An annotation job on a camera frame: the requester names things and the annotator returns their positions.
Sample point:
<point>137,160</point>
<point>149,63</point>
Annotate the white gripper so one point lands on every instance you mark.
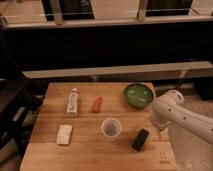
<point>160,122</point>

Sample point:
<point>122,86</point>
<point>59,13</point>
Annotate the black eraser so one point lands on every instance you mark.
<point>140,140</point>

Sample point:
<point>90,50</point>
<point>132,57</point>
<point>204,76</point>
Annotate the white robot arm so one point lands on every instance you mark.
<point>168,108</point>

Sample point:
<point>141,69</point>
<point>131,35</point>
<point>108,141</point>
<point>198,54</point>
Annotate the white sponge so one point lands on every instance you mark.
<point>63,134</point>

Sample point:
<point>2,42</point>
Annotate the green bowl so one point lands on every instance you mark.
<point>138,95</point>

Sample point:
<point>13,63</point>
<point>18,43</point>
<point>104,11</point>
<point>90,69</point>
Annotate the clear plastic cup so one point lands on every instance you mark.
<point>111,128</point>

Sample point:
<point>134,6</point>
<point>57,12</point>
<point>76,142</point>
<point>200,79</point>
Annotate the orange carrot toy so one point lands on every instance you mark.
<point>97,105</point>

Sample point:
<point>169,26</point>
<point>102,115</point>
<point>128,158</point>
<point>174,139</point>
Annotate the white tube bottle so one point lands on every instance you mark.
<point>72,107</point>

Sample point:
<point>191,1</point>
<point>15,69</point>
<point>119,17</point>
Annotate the dark side table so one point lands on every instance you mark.
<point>16,101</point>

